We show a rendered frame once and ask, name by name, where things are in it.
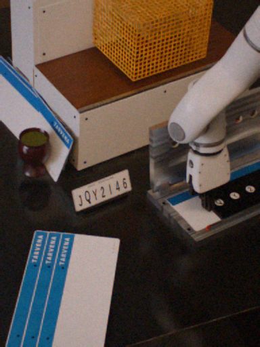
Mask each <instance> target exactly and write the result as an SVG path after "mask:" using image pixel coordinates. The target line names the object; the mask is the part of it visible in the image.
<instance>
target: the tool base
mask: <svg viewBox="0 0 260 347"><path fill-rule="evenodd" d="M259 160H260V151H259V152H258V153H256V154H253V155H251V156H248V157H245V158H243V155H242V156H240V157H237V158H234V159H231V160H230V173H231V172H233V171H234V170H236V169H240V168H241V167H244V166H247V165H250V164H252V163H256V162H257V161H259ZM183 181H184V179H182V180H181V181H178V182H176V183H173V184H170V183H165V184H162V185H160V188H159V189H157V190H155V191H153V189H150V190H149V191H148V192H147V197H148V198H149V200H150V201H151V202H153V204H155V206H156V207H157V208H158V210H159V211H160V212H162V213H163V214H164V215H165V216H166V217H167V219H168V221H170V222H171V223H172V224H173V225H174V226H175V227H176V228H177V229H178V231H179V232H180V233H181V234H182V235H183V236H184V237H185V238H186V239H187V240H188V241H189V242H191V244H192V245H193V246H194V248H195V249H196V248H198V247H200V246H201V245H204V244H206V243H209V242H211V241H214V240H215V239H218V238H221V237H222V236H223V235H225V234H229V233H231V232H234V231H235V230H238V229H240V228H243V226H246V225H249V224H251V223H253V222H256V221H258V220H260V208H259V209H256V210H254V211H251V212H249V213H246V214H244V215H242V216H239V217H237V218H236V219H234V220H231V221H229V222H226V223H224V224H221V225H219V226H216V227H214V228H213V229H211V230H207V228H204V229H202V230H200V231H195V230H194V229H193V228H192V226H191V225H190V224H188V223H187V222H186V221H185V220H184V218H183V217H182V216H181V215H179V214H178V213H177V212H176V211H175V209H174V207H173V206H172V205H170V204H169V203H168V202H167V198H169V197H172V196H174V195H177V194H179V193H182V192H185V191H187V190H188V189H189V186H188V185H187V182H183ZM163 202H165V204H163ZM188 228H190V229H191V231H188V230H187V229H188Z"/></svg>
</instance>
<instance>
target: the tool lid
mask: <svg viewBox="0 0 260 347"><path fill-rule="evenodd" d="M253 110H256V112H255V115H253V116H251V112H252V111H253ZM238 116H240V120H239V121H238V122H235V119H236V118H237V117H238ZM168 123H169V120H167V121H164V123H159V124H158V125H154V126H152V127H149V157H150V188H152V189H153V191H155V190H157V189H159V188H160V185H162V184H165V183H167V182H169V183H170V184H173V183H176V182H178V181H181V180H182V179H184V181H183V182H187V162H188V154H189V150H190V149H192V147H191V146H189V143H187V144H180V143H177V144H176V145H175V146H172V143H173V141H174V139H173V138H172V137H171V136H170V135H169V131H168ZM225 145H226V148H227V150H228V154H229V158H230V160H231V159H234V158H237V157H240V156H242V155H243V158H245V157H248V156H251V155H253V154H256V153H258V152H259V151H260V86H259V87H257V88H256V89H252V90H249V91H246V92H243V93H241V94H240V96H238V97H237V98H236V99H235V100H233V101H232V102H231V103H230V104H229V105H228V106H227V107H225Z"/></svg>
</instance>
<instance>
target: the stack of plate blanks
mask: <svg viewBox="0 0 260 347"><path fill-rule="evenodd" d="M48 233H49V232H45V231H39V230H38V231H35V233H34V237H33V240H32V245H31V249H30V254H29V258H28V260H27V263H26V268H25V271H24V277H23V280H22V286H21V289H20V292H19V295H18V300H17V304H16V309H15V312H14V317H13V321H12V323H11V326H10V330H9V335H8V339H7V344H6V347H21V345H22V340H23V337H24V332H25V329H26V322H27V319H28V314H29V309H30V307H31V304H32V300H33V294H34V290H35V285H36V282H37V276H38V275H39V270H40V267H41V260H42V257H43V252H44V248H45V242H47V236H48Z"/></svg>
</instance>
